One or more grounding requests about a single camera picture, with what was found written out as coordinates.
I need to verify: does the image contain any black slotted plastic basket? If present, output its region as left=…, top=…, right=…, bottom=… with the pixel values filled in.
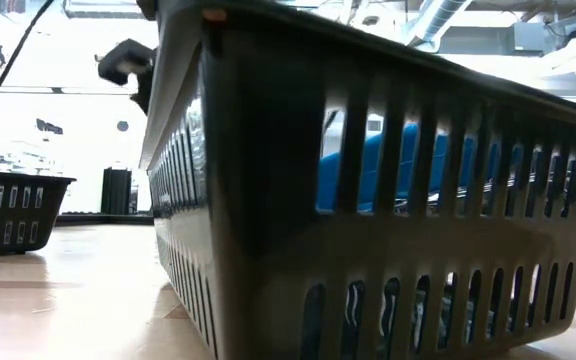
left=0, top=168, right=77, bottom=259
left=137, top=0, right=576, bottom=360

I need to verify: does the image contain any black cabinet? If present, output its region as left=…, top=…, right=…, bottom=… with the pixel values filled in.
left=100, top=167, right=133, bottom=215

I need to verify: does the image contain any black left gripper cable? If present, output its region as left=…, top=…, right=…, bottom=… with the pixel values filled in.
left=0, top=0, right=57, bottom=116

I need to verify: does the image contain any silver ceiling air duct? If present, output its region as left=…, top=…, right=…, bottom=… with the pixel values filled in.
left=407, top=0, right=474, bottom=51

